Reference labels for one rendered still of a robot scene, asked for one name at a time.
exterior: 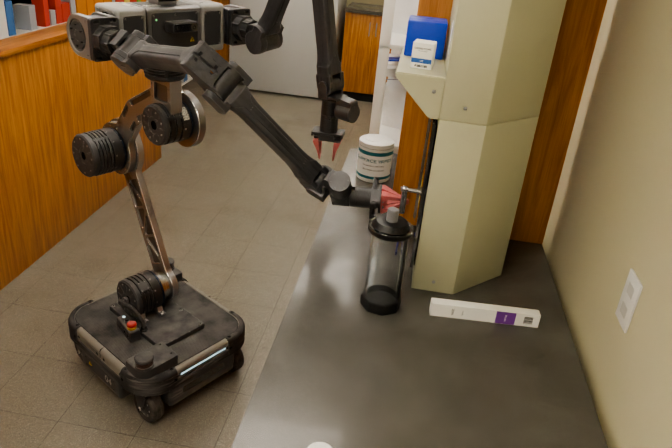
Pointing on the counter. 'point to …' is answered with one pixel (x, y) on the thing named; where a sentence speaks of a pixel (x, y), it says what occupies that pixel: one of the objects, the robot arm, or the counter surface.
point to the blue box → (425, 28)
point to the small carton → (423, 54)
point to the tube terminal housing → (484, 131)
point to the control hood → (423, 84)
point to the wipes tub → (374, 157)
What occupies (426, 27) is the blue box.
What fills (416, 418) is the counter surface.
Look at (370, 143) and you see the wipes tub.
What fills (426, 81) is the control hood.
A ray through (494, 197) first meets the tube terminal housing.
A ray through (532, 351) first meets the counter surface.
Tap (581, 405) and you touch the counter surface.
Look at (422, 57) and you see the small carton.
